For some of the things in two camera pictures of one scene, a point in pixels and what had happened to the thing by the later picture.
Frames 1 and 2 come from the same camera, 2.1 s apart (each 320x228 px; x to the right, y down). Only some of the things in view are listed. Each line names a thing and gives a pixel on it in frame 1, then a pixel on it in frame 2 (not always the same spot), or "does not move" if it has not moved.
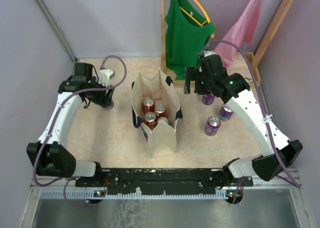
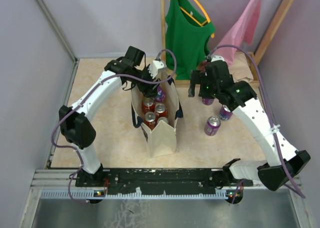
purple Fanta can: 164,119 does not move
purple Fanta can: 110,107 to 161,94
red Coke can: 161,110 does not move
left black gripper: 104,100 to 149,89
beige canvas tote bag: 162,141 does not move
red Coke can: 150,120 does not move
